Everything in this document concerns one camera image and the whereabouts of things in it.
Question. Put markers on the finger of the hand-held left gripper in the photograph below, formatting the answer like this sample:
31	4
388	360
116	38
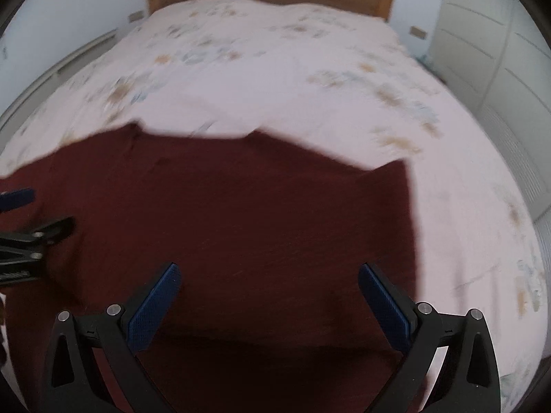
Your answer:
17	200
47	233

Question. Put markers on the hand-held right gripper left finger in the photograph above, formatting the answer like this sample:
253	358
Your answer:
157	301

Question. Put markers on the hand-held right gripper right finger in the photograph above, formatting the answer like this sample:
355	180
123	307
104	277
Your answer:
383	301

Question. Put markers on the dark red blanket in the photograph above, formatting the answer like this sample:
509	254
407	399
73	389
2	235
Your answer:
241	232

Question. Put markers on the floral printed duvet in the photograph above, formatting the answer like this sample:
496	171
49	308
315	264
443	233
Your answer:
280	73

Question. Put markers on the white wardrobe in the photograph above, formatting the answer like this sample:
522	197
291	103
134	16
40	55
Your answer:
495	43

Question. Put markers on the wall socket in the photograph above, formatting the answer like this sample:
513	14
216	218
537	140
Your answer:
418	32
136	16

